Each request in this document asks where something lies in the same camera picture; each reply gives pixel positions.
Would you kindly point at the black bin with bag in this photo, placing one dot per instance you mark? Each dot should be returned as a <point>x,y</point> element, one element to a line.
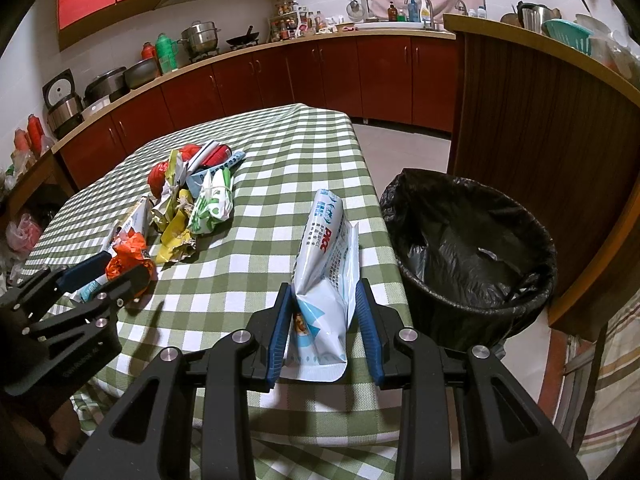
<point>477,266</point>

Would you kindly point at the rice cooker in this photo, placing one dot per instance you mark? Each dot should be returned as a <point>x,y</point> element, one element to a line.
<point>64,106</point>

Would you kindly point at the steel stock pot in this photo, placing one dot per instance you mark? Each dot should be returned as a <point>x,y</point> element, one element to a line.
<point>200,38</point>

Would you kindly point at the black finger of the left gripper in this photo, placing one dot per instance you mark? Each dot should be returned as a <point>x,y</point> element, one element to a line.
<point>107,299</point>

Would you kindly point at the red spray can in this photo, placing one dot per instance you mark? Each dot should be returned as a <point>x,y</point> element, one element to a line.
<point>216,156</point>

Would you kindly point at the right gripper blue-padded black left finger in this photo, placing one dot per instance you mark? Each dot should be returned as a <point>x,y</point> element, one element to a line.
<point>269,329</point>

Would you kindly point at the brown wooden counter unit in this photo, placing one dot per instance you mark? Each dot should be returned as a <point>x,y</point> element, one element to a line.
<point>558,132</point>

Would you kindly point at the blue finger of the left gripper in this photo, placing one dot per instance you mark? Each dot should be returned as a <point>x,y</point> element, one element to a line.
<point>43,289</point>

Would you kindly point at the brown glass bottle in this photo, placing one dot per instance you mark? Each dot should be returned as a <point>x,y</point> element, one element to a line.
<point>392,13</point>

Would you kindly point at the green white plastic packet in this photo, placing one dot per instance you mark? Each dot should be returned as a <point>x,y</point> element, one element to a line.
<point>214,204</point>

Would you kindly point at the teal plastic basket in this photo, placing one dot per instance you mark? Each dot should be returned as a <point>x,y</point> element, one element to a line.
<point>569,33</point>

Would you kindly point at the orange wrapper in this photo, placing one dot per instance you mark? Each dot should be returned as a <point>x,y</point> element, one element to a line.
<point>131,251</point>

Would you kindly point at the steel kettle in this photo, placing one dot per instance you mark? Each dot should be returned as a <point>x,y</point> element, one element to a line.
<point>532,15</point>

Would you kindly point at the green white checkered tablecloth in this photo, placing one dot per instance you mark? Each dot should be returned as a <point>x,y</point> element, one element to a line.
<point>346,429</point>

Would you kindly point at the red plastic bag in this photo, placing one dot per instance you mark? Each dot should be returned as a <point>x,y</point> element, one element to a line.
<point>156,177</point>

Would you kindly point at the grey pressure cooker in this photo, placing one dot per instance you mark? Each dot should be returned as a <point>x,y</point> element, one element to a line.
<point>111,84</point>

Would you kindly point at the chrome sink faucet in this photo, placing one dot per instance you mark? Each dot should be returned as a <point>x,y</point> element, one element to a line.
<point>421,11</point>

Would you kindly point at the black wok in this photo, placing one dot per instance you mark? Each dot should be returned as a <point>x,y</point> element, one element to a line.
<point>250,38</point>

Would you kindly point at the yellow snack wrapper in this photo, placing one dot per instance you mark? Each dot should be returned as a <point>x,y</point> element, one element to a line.
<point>176,241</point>

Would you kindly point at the red lower kitchen cabinets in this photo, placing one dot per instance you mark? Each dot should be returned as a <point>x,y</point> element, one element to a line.
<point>404,79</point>

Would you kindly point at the striped fabric chair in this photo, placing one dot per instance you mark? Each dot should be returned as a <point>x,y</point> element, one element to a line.
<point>605,433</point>

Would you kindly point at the dark cooking pot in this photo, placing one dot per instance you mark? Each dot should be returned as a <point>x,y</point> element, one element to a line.
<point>141,73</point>

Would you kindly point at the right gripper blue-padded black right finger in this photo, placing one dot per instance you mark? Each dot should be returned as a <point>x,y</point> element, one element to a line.
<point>378,327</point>

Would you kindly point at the spice rack with jars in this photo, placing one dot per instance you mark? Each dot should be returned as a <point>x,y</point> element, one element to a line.
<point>284,23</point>

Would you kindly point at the green thermos jug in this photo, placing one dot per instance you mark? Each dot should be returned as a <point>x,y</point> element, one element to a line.
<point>166,50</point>

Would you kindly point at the red thermos bottle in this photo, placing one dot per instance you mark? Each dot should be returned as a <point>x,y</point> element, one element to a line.
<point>148,51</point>

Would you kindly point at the white stick pen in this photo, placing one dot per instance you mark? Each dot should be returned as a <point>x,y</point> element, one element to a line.
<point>201,155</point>

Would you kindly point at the light blue tube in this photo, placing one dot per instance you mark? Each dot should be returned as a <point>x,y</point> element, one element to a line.
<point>195,181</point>

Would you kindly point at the pink plastic bag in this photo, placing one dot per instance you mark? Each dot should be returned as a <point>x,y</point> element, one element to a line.
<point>23,235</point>

